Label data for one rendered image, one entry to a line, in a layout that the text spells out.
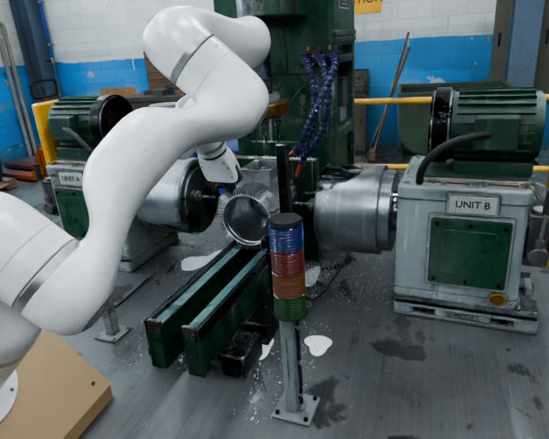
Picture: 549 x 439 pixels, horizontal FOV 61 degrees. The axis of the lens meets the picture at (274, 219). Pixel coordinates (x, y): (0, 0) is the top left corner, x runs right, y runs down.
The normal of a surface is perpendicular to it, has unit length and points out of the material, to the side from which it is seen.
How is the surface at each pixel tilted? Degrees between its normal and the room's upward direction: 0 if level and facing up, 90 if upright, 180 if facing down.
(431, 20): 90
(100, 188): 61
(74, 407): 44
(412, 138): 89
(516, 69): 90
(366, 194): 50
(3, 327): 72
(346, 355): 0
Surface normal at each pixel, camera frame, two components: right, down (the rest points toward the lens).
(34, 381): 0.62, -0.63
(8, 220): 0.53, -0.51
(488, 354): -0.07, -0.93
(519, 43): -0.29, 0.37
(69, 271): 0.34, -0.39
